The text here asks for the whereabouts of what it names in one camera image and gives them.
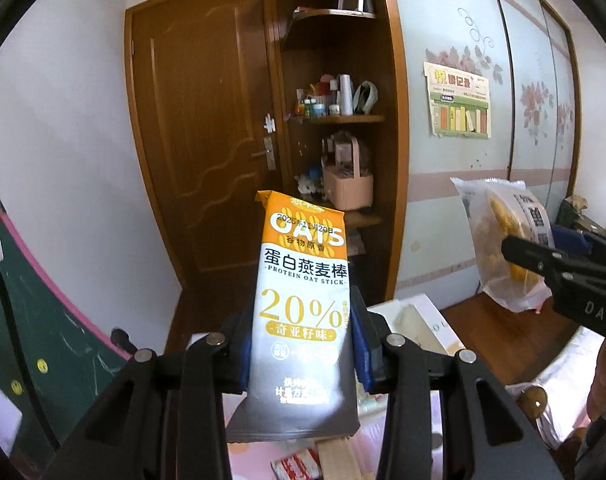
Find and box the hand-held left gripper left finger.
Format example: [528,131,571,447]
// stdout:
[43,310,256,480]

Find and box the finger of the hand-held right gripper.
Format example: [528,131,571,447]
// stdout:
[550,222,606,262]
[500,235,578,291]

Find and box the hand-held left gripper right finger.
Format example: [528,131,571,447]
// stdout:
[350,285,566,480]

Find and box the clear packet of yellow bread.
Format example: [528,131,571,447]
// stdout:
[450,177,556,313]

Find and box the white plastic bin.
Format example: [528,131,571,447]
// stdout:
[365,294,466,361]

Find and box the orange and white oat bar packet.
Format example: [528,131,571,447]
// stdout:
[226,190,361,443]

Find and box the beige wafer packet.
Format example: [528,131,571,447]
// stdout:
[317,436,361,480]

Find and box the red cookie packet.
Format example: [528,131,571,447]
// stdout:
[272,447,326,480]

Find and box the person's right hand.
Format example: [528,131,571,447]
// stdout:
[585,337,606,423]

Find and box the white pillow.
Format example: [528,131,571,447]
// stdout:
[505,327,606,451]

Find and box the wooden bedpost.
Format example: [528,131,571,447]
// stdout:
[518,385,548,418]

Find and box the black clamp knob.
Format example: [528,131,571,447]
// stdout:
[110,328,138,358]

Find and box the wooden corner shelf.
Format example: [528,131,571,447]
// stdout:
[273,0,409,306]

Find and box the pink basket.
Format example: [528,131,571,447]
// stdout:
[322,135,375,212]

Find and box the brown wooden door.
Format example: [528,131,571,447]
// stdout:
[124,0,289,311]

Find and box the floral sliding-door wardrobe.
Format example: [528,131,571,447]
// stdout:
[383,0,584,306]

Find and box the white roll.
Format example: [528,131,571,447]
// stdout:
[337,74,355,116]

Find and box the paper wall poster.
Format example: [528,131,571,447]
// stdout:
[423,61,492,139]

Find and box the green chalkboard with pink frame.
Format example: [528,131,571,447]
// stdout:
[0,200,134,448]

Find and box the metal door handle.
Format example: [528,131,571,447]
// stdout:
[252,135,276,171]

